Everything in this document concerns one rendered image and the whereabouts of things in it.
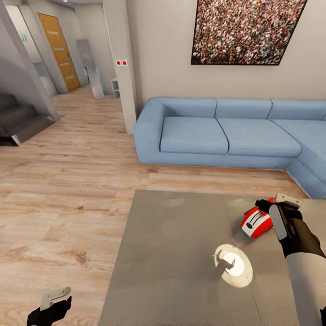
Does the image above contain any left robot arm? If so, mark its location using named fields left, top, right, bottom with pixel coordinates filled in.
left=27, top=287, right=72, bottom=326

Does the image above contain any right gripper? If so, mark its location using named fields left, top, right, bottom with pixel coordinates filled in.
left=255, top=199, right=274, bottom=214

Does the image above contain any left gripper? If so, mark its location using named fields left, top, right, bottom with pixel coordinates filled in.
left=28, top=296, right=72, bottom=326

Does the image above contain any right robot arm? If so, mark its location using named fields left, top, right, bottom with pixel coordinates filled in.
left=255, top=193, right=326, bottom=326

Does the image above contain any radio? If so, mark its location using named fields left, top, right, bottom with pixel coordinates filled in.
left=241, top=198, right=275, bottom=238

